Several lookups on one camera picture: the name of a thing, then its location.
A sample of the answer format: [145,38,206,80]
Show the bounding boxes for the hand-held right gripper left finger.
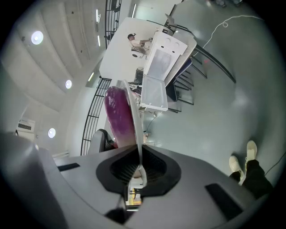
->
[52,144,142,224]

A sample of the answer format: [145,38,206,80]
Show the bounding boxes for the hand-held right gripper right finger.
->
[125,145,257,229]

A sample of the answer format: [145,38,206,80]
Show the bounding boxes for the person's white shoe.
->
[244,140,258,172]
[229,155,244,179]

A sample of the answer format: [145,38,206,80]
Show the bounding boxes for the black metal railing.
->
[80,76,112,157]
[104,0,123,48]

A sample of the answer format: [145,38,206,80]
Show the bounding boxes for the person's black trousers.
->
[230,159,273,199]

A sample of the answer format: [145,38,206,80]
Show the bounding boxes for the white air conditioner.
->
[17,119,36,138]

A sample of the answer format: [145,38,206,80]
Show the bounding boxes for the blue padded chair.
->
[165,82,179,103]
[175,57,193,79]

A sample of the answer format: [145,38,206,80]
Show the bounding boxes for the black equipment cart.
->
[135,68,144,83]

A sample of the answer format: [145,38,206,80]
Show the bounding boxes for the beige chair with black legs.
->
[164,13,177,31]

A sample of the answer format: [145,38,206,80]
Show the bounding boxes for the long white floor cable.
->
[202,15,265,49]

